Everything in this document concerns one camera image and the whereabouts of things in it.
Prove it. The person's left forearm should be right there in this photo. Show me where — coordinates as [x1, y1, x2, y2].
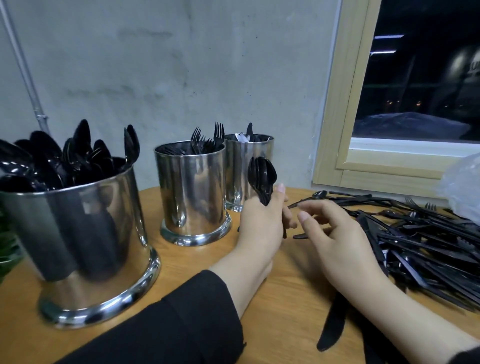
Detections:
[56, 251, 279, 364]

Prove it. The person's left hand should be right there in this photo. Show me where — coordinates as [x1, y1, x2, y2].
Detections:
[234, 183, 298, 273]

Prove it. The person's right hand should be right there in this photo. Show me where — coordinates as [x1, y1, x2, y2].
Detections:
[297, 198, 392, 303]

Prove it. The black plastic fork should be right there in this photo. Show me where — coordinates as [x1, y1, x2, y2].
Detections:
[189, 126, 204, 156]
[212, 122, 226, 148]

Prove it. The bunch of black spoons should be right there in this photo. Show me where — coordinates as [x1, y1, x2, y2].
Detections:
[0, 119, 142, 194]

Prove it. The grey metal pipe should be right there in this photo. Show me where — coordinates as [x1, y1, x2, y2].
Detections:
[0, 0, 51, 135]

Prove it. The clear plastic bag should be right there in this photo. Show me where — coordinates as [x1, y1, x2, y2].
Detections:
[437, 153, 480, 226]

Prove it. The pile of black plastic cutlery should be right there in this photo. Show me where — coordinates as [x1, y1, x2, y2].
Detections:
[288, 189, 480, 354]

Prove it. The person's right forearm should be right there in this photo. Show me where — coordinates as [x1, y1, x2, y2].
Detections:
[356, 273, 480, 364]

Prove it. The black plastic spoon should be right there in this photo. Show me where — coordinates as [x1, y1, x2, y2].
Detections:
[261, 157, 278, 198]
[247, 156, 270, 207]

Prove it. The dark parked car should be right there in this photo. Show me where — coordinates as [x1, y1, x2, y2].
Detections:
[353, 112, 472, 142]

